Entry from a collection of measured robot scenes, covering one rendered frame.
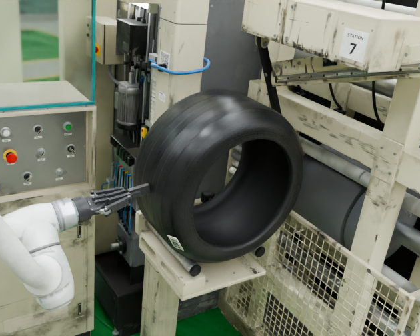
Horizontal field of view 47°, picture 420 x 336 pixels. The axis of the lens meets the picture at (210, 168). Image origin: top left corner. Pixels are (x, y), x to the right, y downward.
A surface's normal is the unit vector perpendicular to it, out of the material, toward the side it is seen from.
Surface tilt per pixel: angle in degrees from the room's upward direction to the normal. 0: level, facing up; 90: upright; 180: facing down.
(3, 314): 90
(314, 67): 90
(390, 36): 90
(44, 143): 90
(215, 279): 0
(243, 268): 0
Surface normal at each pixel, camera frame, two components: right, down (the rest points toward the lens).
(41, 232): 0.44, -0.23
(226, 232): -0.14, -0.83
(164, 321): 0.53, 0.40
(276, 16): -0.84, 0.14
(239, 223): -0.33, -0.72
